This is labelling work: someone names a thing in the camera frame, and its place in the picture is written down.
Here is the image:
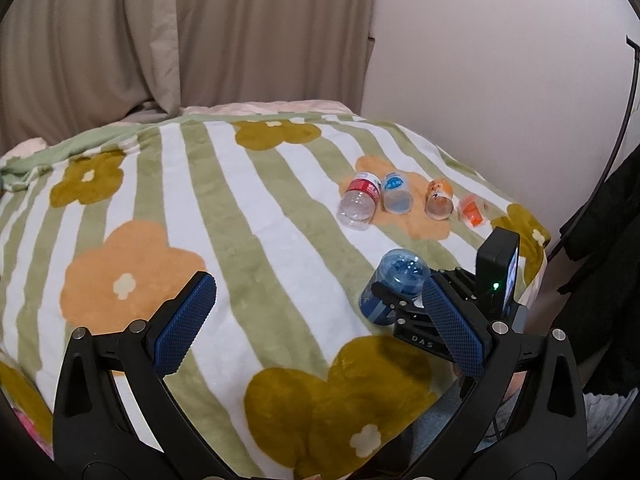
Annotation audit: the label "blue plastic cup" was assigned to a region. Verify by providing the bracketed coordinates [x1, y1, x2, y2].
[359, 248, 431, 325]

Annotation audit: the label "small orange clear cup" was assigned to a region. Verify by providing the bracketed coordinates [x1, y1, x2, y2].
[458, 194, 487, 229]

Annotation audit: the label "red label clear cup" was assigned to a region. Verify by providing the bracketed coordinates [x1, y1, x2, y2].
[336, 171, 382, 231]

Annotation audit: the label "light blue label clear cup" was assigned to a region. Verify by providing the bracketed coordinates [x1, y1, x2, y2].
[382, 171, 413, 214]

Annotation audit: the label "orange label clear cup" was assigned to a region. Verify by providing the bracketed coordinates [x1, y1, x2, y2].
[424, 179, 454, 221]

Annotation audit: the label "black hanging clothes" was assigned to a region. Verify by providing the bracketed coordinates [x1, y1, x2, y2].
[547, 150, 639, 394]

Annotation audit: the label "green striped floral blanket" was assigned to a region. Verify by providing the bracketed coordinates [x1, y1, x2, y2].
[1, 113, 550, 479]

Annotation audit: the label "pink bed sheet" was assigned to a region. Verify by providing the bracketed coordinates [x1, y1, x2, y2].
[1, 100, 352, 159]

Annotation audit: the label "black clothes rack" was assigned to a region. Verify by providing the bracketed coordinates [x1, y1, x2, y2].
[546, 34, 640, 261]

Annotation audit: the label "beige curtain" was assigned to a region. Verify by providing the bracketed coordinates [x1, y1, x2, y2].
[1, 0, 373, 150]

